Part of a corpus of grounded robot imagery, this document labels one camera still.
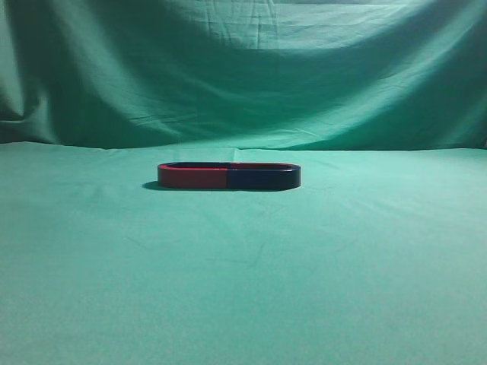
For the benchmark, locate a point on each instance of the left red-blue horseshoe magnet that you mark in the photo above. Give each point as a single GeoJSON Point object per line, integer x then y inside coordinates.
{"type": "Point", "coordinates": [193, 175]}

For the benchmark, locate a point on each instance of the blue-red horseshoe magnet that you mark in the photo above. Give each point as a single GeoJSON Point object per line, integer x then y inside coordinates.
{"type": "Point", "coordinates": [263, 176]}

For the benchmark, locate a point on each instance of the green cloth backdrop and cover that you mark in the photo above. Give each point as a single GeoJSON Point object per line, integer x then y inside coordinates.
{"type": "Point", "coordinates": [378, 257]}

